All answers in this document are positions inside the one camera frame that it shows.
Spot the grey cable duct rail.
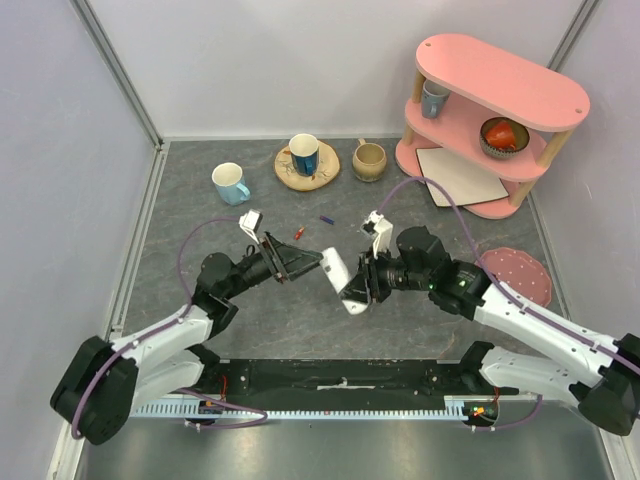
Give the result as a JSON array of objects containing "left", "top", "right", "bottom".
[{"left": 131, "top": 395, "right": 497, "bottom": 422}]

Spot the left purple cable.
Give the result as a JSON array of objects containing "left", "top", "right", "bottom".
[{"left": 70, "top": 215, "right": 244, "bottom": 440}]

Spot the orange cup in bowl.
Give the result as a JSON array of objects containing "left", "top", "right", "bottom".
[{"left": 484, "top": 120, "right": 516, "bottom": 150}]

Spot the pink dotted plate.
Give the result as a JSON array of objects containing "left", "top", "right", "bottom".
[{"left": 481, "top": 247, "right": 553, "bottom": 307}]

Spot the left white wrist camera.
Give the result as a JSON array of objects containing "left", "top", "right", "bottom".
[{"left": 238, "top": 209, "right": 263, "bottom": 244}]

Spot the white square board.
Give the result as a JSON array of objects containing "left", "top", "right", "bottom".
[{"left": 416, "top": 148, "right": 508, "bottom": 206}]

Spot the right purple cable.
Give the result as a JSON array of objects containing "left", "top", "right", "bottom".
[{"left": 377, "top": 177, "right": 640, "bottom": 374}]

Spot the pink three-tier shelf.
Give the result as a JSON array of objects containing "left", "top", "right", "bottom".
[{"left": 395, "top": 33, "right": 590, "bottom": 220}]

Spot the purple cable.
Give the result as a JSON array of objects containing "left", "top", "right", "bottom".
[
  {"left": 377, "top": 177, "right": 640, "bottom": 374},
  {"left": 70, "top": 215, "right": 244, "bottom": 440}
]

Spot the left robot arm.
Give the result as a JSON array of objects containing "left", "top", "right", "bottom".
[{"left": 50, "top": 233, "right": 323, "bottom": 445}]

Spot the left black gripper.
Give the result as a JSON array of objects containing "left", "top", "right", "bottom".
[{"left": 223, "top": 229, "right": 323, "bottom": 299}]

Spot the red battery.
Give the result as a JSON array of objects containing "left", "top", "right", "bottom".
[{"left": 294, "top": 227, "right": 305, "bottom": 241}]

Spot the beige ceramic mug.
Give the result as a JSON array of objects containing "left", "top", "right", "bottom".
[{"left": 352, "top": 138, "right": 387, "bottom": 183}]

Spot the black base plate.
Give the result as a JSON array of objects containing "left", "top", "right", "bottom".
[{"left": 195, "top": 359, "right": 495, "bottom": 410}]

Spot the light blue mug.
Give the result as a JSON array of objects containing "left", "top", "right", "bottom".
[{"left": 211, "top": 162, "right": 251, "bottom": 206}]

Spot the beige floral plate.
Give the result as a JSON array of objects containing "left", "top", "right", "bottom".
[{"left": 274, "top": 141, "right": 341, "bottom": 192}]

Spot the grey patterned bowl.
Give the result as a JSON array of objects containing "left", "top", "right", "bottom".
[{"left": 479, "top": 117, "right": 530, "bottom": 160}]

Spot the grey-blue mug on shelf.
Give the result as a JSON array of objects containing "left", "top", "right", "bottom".
[{"left": 421, "top": 80, "right": 450, "bottom": 119}]

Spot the white remote control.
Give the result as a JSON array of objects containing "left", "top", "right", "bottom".
[{"left": 320, "top": 247, "right": 368, "bottom": 315}]

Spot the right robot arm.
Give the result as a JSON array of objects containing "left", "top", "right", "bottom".
[{"left": 323, "top": 227, "right": 639, "bottom": 436}]

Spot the dark blue mug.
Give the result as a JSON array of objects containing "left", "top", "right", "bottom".
[{"left": 288, "top": 133, "right": 319, "bottom": 177}]

